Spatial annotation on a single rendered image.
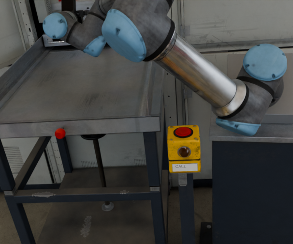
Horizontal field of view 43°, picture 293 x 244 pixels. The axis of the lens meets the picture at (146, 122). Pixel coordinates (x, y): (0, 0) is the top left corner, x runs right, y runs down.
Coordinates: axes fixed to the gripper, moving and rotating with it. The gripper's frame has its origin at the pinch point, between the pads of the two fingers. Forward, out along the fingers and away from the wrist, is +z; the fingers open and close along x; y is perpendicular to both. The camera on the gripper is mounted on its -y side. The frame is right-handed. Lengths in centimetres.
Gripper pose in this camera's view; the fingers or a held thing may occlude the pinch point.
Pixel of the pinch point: (80, 11)
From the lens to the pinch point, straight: 153.1
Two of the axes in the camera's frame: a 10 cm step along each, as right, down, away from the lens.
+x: 9.9, -0.5, -1.1
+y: 0.9, 9.4, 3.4
